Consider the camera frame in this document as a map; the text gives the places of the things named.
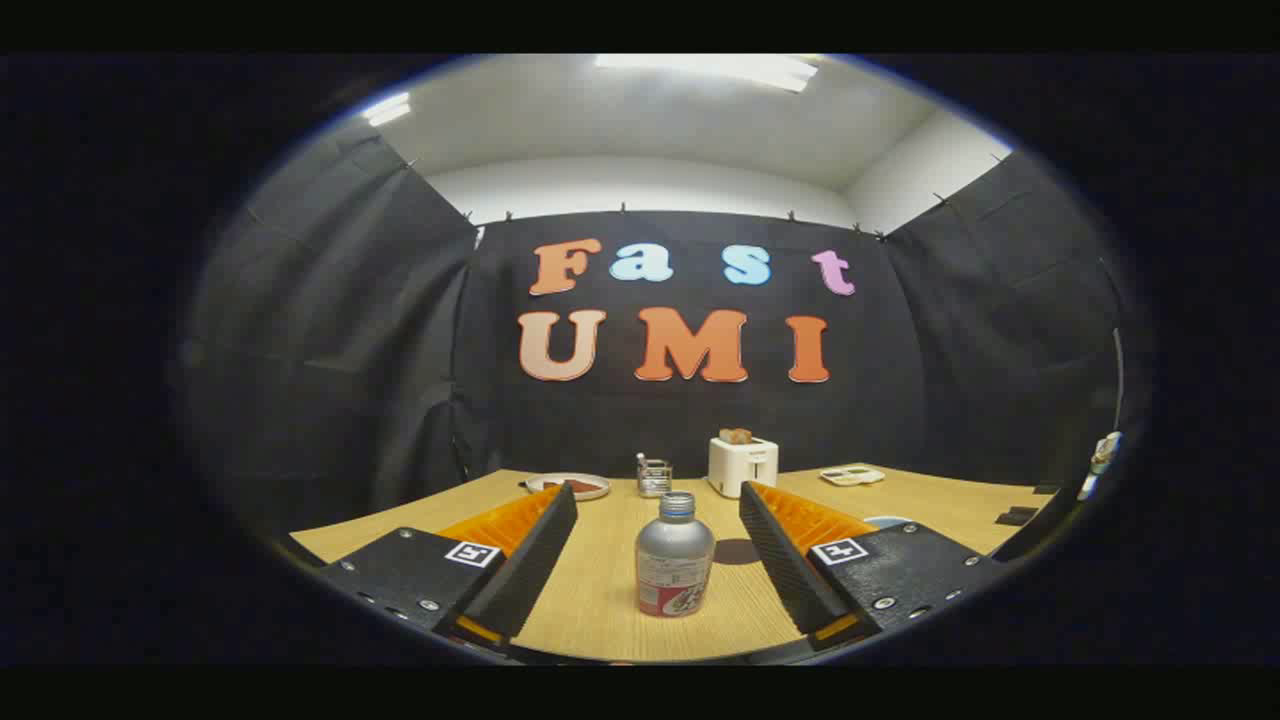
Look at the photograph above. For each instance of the white toaster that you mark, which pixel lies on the white toaster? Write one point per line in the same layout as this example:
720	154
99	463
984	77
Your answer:
742	468

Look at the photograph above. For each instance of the short ceiling light panel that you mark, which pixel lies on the short ceiling light panel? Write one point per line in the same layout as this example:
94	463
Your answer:
387	109

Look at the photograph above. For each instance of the wooden table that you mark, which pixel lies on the wooden table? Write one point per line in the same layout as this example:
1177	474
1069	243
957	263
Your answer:
600	600

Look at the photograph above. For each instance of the dark brown round coaster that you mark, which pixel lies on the dark brown round coaster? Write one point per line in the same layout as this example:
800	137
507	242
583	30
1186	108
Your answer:
735	552

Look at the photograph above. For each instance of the metal mesh holder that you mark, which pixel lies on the metal mesh holder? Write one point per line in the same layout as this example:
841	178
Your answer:
655	478

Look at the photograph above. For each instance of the long ceiling light panel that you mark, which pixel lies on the long ceiling light panel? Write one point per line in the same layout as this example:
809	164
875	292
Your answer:
710	70

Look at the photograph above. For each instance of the white metal clamp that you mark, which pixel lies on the white metal clamp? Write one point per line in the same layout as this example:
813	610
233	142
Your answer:
1103	455

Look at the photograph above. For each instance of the silver juice bottle red label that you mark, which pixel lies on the silver juice bottle red label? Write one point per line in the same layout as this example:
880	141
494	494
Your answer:
674	555

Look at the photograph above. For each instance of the white round plate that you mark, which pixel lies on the white round plate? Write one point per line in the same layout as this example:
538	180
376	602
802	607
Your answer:
590	491

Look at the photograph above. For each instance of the toast slice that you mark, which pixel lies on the toast slice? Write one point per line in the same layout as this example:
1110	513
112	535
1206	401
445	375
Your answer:
735	436

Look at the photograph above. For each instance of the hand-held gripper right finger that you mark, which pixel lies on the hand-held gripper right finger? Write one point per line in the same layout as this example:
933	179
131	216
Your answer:
785	565

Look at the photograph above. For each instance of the white cup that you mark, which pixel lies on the white cup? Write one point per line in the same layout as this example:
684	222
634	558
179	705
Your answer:
886	521

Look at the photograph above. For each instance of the large black flat block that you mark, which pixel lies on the large black flat block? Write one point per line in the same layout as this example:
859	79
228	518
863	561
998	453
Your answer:
1017	516

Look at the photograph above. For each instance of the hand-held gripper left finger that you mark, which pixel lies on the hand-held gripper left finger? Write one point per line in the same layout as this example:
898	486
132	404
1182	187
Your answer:
535	560

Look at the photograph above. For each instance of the small white tray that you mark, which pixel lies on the small white tray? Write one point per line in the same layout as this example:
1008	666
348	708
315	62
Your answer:
852	476

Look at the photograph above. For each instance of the brown food piece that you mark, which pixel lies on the brown food piece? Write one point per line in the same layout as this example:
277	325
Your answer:
572	486

